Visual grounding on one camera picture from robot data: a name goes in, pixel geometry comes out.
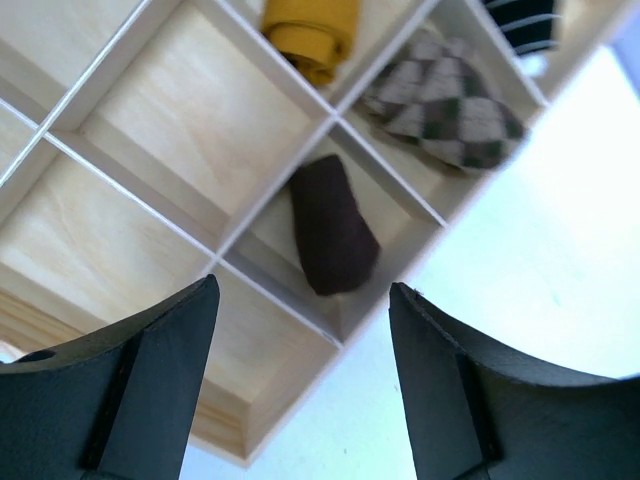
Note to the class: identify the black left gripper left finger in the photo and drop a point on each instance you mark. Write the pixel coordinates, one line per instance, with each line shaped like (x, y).
(117, 403)

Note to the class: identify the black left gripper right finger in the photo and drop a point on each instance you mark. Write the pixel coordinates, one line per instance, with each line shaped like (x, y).
(477, 408)

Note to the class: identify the brown sock with striped cuff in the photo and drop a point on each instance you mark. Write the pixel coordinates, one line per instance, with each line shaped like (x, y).
(337, 249)

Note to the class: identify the wooden compartment tray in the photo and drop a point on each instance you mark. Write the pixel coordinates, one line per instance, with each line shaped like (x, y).
(145, 144)

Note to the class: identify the brown checkered rolled sock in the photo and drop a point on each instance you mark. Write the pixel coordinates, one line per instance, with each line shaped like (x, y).
(437, 97)

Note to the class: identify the black white striped rolled sock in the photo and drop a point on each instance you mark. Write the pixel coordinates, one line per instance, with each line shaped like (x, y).
(528, 26)

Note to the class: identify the mustard yellow rolled sock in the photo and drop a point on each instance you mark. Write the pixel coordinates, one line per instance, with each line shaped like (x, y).
(315, 36)

